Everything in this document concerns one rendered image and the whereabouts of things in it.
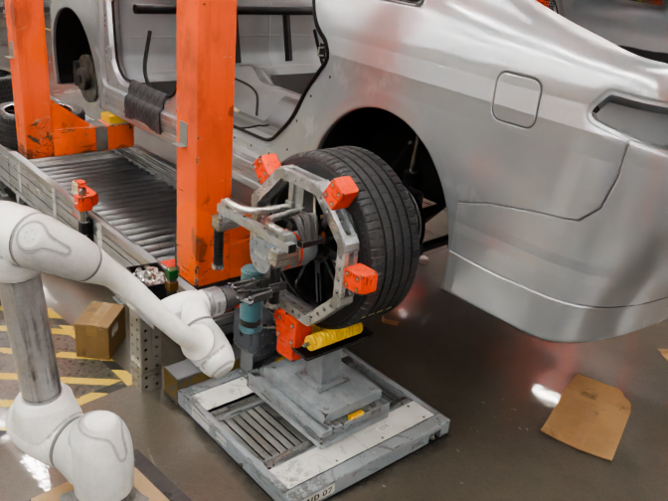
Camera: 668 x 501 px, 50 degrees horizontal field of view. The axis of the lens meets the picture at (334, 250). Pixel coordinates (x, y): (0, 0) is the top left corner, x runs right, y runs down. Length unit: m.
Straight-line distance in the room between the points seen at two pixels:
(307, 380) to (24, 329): 1.34
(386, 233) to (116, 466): 1.10
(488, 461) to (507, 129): 1.39
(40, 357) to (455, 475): 1.67
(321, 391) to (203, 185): 0.93
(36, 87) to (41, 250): 2.93
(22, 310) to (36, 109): 2.77
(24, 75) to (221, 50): 1.98
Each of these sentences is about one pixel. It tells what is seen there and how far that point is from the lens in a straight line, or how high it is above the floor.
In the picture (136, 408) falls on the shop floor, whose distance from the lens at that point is 3.17.
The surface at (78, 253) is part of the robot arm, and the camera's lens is 1.69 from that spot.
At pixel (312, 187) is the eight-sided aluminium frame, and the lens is 2.40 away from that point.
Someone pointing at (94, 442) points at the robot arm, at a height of 0.65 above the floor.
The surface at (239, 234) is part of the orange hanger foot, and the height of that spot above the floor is 0.71.
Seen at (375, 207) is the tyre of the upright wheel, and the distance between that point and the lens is 2.39.
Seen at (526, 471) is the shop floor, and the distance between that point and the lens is 3.07.
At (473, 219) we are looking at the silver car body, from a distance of 2.44.
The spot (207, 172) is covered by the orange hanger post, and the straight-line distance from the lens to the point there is 2.80.
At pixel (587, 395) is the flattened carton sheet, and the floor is 0.01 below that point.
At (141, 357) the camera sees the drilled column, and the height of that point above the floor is 0.18.
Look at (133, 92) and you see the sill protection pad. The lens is 4.44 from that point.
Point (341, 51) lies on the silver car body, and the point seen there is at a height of 1.48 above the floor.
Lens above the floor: 1.87
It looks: 24 degrees down
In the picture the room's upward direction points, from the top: 5 degrees clockwise
